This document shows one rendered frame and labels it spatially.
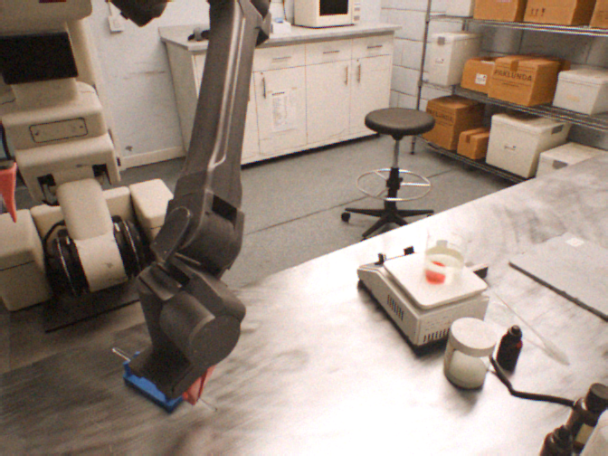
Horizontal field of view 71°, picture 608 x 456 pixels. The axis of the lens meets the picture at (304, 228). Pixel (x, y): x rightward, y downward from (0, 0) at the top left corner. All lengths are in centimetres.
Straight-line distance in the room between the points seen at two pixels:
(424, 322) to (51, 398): 54
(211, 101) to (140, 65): 290
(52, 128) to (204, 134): 75
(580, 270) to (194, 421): 72
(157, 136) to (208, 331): 320
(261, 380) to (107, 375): 23
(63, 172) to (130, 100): 224
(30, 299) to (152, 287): 114
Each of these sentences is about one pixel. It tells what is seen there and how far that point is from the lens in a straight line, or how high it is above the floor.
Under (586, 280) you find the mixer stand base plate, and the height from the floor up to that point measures 76.
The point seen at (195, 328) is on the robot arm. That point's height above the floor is 98.
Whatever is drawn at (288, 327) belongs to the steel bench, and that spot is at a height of 75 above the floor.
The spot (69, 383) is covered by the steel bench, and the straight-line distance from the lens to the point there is 73.
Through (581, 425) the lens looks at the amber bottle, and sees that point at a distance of 63.
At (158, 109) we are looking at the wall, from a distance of 351.
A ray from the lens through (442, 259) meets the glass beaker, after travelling 65.
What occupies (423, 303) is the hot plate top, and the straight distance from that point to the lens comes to 64.
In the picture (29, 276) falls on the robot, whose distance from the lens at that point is 154.
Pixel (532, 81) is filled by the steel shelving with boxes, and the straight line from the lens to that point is 285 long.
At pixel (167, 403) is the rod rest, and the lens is 64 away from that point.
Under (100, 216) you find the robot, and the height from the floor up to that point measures 70.
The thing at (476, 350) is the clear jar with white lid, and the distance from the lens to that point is 61.
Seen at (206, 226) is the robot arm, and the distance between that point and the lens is 44.
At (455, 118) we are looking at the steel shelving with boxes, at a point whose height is 37.
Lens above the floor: 125
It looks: 31 degrees down
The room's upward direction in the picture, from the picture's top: 1 degrees counter-clockwise
